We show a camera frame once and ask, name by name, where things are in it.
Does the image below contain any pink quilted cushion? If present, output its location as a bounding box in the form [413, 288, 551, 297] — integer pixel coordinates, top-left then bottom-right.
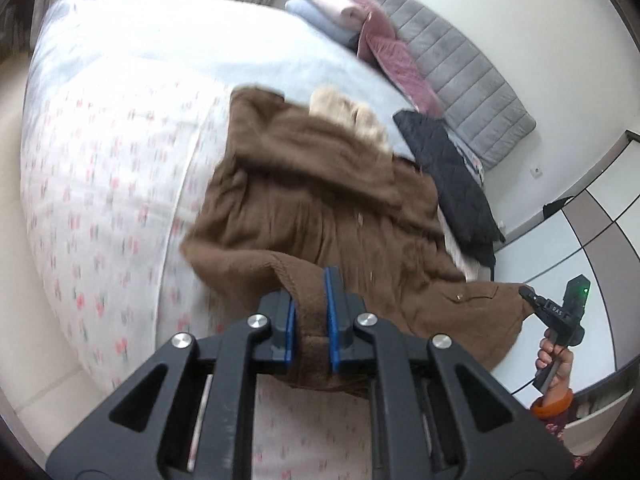
[342, 0, 446, 119]

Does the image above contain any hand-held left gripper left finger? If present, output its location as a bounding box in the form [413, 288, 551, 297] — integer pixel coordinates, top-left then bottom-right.
[45, 290, 299, 480]

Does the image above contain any grey padded headboard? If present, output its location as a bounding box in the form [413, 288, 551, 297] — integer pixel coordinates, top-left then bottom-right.
[357, 0, 537, 170]

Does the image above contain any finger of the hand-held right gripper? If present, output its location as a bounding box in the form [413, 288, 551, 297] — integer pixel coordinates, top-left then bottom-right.
[518, 285, 542, 312]

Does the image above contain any person's right forearm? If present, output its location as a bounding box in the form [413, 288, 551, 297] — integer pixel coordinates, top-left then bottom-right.
[531, 388, 582, 442]

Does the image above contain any dark navy quilted cushion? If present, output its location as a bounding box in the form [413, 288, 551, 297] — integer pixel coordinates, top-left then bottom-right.
[392, 110, 506, 266]

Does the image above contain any brown coat with fur collar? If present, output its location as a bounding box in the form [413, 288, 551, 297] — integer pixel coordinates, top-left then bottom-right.
[180, 85, 534, 397]

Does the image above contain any white and grey wardrobe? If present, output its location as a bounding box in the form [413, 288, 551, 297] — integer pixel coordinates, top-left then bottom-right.
[495, 130, 640, 402]

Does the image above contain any light blue folded blanket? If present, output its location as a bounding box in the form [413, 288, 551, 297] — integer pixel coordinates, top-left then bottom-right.
[285, 0, 362, 47]

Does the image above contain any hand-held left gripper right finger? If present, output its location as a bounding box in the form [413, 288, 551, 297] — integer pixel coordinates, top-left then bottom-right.
[323, 266, 574, 480]

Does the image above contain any person's right hand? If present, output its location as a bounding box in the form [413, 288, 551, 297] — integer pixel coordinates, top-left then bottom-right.
[536, 337, 575, 397]

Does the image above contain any bed with floral sheet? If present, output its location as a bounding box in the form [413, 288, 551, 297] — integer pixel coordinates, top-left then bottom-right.
[20, 0, 499, 480]

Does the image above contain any orange bracelet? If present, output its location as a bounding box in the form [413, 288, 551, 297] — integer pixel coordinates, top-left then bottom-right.
[531, 388, 574, 416]

